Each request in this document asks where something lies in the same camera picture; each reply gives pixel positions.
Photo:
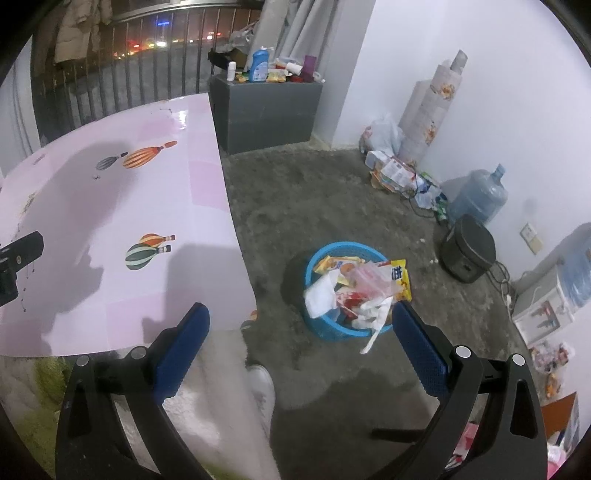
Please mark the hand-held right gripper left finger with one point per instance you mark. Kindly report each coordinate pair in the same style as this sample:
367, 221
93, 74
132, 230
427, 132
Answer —
180, 355

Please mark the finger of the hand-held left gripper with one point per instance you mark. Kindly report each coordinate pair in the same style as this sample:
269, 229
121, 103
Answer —
23, 249
7, 288

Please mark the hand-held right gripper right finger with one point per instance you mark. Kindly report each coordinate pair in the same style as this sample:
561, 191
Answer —
420, 350

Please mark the red plastic bag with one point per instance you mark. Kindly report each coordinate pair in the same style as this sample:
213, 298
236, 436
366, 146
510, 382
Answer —
348, 302

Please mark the clear pink plastic bag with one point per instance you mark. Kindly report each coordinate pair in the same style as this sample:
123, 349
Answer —
369, 277

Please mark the blue plastic basket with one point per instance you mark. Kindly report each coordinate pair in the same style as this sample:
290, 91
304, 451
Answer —
323, 325

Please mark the white paper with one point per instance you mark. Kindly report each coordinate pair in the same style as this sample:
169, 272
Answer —
318, 295

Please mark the person's leg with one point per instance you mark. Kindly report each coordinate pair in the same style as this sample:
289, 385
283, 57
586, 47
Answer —
217, 415

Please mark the person's white shoe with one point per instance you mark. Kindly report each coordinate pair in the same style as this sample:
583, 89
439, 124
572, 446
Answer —
261, 392

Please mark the pink packets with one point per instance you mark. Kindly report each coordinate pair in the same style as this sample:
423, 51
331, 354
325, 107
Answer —
471, 441

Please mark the green and white fluffy cloth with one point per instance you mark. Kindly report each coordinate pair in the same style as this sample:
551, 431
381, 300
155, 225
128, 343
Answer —
32, 397

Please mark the dark rice cooker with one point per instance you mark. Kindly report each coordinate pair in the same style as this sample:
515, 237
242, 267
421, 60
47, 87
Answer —
468, 249

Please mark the white water dispenser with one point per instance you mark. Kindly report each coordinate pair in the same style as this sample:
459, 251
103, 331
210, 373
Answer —
540, 304

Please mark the pile of snack packets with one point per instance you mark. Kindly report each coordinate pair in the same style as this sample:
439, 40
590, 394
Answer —
551, 364

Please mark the brown cardboard box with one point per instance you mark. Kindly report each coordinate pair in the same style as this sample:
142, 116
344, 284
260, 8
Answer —
558, 422

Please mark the blue water jug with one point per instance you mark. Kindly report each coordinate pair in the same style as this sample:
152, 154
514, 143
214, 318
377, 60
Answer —
577, 267
478, 196

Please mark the pile of flattened cartons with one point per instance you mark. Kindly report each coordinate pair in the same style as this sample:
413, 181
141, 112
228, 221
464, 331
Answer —
392, 173

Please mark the metal balcony railing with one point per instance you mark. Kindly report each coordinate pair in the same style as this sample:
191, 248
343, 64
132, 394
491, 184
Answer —
138, 69

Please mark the translucent filled plastic bag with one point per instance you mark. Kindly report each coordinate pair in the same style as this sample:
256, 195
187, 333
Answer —
383, 136

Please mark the hanging beige jacket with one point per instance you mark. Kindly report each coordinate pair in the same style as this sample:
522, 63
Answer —
76, 27

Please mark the large floral wallpaper roll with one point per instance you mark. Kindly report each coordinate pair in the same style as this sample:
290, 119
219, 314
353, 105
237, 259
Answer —
429, 115

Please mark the grey cabinet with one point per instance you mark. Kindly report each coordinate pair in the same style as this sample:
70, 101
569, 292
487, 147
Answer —
263, 115

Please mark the small white bottle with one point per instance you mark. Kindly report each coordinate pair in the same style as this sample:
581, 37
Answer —
232, 71

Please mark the thin wallpaper roll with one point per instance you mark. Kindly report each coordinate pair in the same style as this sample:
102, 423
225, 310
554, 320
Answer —
459, 62

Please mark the blue detergent bottle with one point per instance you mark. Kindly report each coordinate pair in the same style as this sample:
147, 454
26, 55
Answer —
259, 67

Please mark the purple cup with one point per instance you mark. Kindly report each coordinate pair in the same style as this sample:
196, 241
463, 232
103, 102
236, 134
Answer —
309, 69

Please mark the white mug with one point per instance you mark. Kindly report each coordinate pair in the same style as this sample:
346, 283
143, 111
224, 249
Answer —
293, 69

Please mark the grey curtain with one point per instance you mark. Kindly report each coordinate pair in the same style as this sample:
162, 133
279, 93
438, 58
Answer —
291, 27

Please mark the wall socket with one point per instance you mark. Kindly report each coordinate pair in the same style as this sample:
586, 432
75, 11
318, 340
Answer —
532, 237

